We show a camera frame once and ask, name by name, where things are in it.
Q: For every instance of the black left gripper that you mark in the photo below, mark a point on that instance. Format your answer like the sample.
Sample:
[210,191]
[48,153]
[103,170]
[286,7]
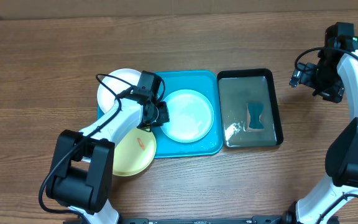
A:
[163,117]

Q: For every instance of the black water tray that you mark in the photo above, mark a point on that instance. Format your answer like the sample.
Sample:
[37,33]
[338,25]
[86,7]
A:
[237,88]

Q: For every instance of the teal plastic tray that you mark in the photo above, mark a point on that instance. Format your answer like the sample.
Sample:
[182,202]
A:
[206,83]

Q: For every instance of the white plate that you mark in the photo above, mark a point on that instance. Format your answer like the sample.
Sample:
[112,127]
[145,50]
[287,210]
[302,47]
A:
[120,82]

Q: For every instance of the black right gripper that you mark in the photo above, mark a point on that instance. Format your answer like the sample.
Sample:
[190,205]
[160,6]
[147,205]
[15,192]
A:
[305,74]

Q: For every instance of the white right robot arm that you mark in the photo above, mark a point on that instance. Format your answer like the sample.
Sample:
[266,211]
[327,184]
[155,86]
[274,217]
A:
[340,182]

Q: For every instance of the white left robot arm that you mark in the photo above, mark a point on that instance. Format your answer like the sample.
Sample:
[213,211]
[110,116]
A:
[80,176]

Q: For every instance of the light blue plate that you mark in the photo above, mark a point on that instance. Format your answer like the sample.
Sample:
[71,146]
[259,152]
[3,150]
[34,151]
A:
[191,116]

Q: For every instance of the yellow plate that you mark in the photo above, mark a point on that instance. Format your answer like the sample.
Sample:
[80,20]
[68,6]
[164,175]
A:
[134,153]

